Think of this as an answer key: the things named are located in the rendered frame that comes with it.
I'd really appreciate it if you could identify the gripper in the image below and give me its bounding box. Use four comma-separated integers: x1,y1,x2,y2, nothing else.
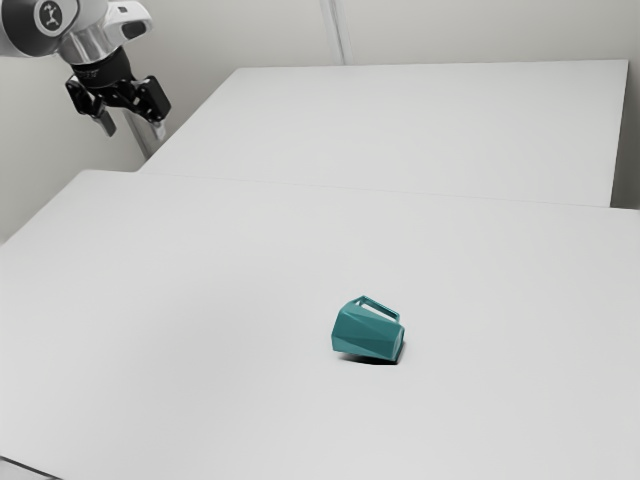
64,45,172,142

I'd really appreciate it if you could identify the teal faceted mug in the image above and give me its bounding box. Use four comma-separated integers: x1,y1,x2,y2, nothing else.
330,295,405,364

